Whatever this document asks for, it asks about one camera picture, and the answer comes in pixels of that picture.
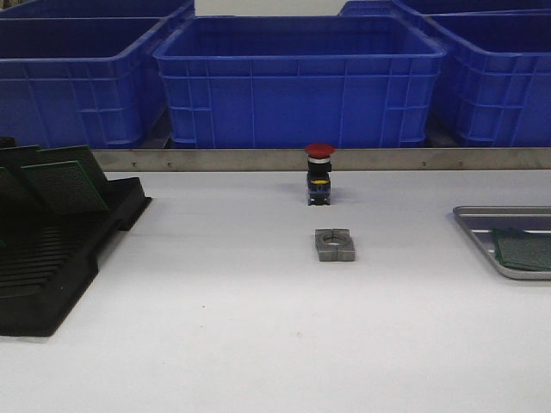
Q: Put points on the green perforated circuit board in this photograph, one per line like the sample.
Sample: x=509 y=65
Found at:
x=513 y=233

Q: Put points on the black slotted board rack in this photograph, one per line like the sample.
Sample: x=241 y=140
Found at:
x=49 y=260

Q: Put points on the silver metal tray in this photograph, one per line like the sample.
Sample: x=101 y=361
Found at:
x=478 y=223

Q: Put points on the red emergency stop button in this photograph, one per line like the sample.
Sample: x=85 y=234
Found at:
x=318 y=174

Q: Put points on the grey metal clamp block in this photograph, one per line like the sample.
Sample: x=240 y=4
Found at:
x=334 y=245

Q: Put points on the center blue plastic bin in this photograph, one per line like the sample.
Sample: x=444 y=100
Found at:
x=287 y=82

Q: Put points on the blue plastic bin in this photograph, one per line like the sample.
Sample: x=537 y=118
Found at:
x=494 y=86
x=287 y=82
x=81 y=81

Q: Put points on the left blue plastic bin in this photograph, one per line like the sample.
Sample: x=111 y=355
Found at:
x=81 y=81

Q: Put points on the right blue plastic bin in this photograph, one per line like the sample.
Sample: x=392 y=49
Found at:
x=494 y=86

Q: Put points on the far right blue bin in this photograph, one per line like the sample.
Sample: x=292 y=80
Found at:
x=434 y=7

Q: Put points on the far left blue bin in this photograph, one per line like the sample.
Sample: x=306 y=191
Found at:
x=97 y=9

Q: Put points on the metal table edge rail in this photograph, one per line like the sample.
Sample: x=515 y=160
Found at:
x=241 y=160

